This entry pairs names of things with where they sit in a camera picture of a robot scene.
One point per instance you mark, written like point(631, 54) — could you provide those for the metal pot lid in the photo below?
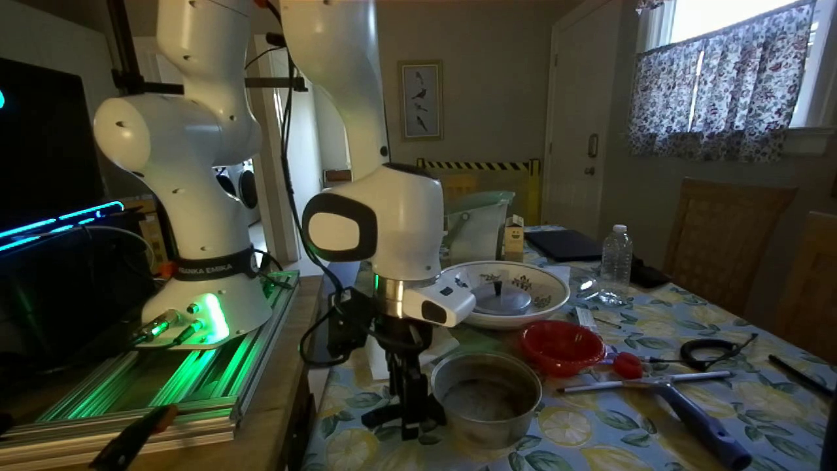
point(501, 297)

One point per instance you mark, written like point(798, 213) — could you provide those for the clear plastic water bottle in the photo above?
point(619, 255)

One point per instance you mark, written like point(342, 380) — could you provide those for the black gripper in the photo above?
point(403, 342)

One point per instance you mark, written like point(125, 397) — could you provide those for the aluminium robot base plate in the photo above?
point(70, 416)

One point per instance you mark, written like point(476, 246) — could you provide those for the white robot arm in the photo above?
point(176, 143)

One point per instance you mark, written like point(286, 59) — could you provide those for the framed bird picture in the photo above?
point(422, 98)

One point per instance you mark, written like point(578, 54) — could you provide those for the small red cap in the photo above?
point(630, 366)

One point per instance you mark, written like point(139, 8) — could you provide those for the yellow small carton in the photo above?
point(513, 238)

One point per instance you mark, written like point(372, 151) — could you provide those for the blue handled tool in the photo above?
point(711, 433)

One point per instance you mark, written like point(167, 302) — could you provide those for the lemon print tablecloth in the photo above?
point(773, 416)

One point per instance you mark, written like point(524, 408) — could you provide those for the wooden chair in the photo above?
point(718, 238)

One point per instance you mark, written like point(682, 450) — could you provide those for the floral window curtain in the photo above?
point(725, 96)

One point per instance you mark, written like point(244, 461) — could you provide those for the black computer monitor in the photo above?
point(49, 158)

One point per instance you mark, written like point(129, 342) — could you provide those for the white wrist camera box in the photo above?
point(441, 302)

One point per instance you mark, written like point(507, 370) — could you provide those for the black tablet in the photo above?
point(567, 243)

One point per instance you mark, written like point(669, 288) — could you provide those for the red plastic bowl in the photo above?
point(561, 348)

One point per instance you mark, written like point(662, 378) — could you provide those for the long metal utensil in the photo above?
point(645, 382)

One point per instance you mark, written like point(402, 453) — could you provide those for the metal pot with black handle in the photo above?
point(488, 398)

